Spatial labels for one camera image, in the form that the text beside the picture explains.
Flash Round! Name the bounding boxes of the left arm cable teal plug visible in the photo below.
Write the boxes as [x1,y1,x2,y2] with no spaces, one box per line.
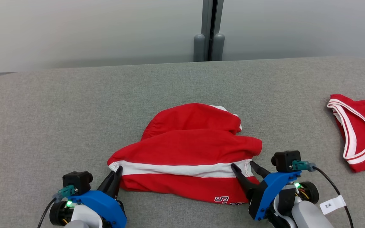
[37,185,77,228]

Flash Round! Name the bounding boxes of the grey cylindrical post foot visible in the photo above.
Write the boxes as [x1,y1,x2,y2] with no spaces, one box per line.
[212,33,225,61]
[194,34,205,62]

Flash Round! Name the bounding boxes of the grey metal partition frame post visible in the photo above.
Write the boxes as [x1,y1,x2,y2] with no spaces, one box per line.
[194,0,226,62]

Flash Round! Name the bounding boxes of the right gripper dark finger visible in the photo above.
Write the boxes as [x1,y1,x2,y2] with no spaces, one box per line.
[231,163,259,197]
[250,161,272,179]

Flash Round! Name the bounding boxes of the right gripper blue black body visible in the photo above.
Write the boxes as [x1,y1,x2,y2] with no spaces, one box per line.
[248,171,319,221]

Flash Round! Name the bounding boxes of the red shorts with white stripe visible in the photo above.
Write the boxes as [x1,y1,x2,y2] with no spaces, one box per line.
[107,103,263,205]

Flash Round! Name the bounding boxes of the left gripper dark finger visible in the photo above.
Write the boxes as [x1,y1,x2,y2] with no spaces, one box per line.
[98,169,117,195]
[110,166,123,199]

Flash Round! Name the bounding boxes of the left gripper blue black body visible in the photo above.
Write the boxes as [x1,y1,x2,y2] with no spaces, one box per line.
[49,190,127,228]

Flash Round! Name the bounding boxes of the white printed cable label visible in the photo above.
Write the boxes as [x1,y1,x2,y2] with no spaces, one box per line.
[320,195,347,215]

